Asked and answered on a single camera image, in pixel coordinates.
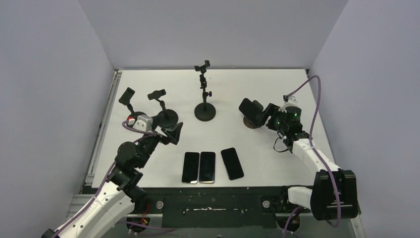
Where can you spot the tall phone stand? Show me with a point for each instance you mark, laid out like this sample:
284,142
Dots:
204,111

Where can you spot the magenta edged phone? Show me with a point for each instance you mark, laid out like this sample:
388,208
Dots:
207,167

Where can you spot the plain black phone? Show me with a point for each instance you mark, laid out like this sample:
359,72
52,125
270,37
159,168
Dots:
232,163

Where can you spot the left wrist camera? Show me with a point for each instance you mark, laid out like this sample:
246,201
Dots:
140,122

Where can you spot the dark blue phone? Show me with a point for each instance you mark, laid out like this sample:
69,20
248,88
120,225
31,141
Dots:
250,110

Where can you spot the wooden base phone stand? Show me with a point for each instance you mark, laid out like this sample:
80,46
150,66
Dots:
247,122

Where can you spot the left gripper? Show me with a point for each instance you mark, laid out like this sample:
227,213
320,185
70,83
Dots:
172,134

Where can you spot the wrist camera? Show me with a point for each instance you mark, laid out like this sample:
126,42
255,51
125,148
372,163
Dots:
288,101
140,122

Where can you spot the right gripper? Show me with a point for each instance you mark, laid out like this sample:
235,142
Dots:
266,113

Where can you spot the silver black phone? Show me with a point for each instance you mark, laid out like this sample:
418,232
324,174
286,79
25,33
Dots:
190,171

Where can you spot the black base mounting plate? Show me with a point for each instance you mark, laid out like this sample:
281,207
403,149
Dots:
215,207

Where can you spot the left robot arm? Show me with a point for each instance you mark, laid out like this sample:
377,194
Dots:
118,193

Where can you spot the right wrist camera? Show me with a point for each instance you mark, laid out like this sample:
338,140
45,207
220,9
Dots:
288,101

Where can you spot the black phone stand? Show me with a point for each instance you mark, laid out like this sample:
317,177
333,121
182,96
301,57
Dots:
125,100
168,117

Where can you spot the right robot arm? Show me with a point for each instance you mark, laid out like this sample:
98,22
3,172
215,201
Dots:
333,194

